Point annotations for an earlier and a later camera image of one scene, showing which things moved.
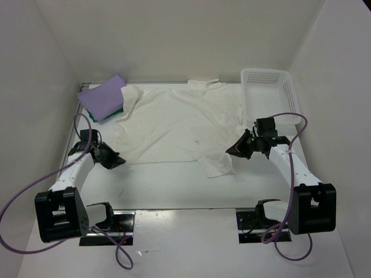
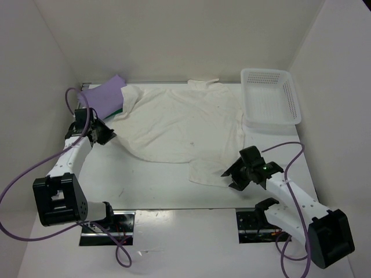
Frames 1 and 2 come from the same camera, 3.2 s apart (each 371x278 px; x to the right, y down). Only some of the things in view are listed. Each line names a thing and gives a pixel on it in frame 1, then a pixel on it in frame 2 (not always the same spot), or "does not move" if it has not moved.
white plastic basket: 268,93 does not move
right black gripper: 239,149 -> 238,184
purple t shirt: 105,99 does not move
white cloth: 196,121 does not move
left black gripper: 115,160 -> 109,134
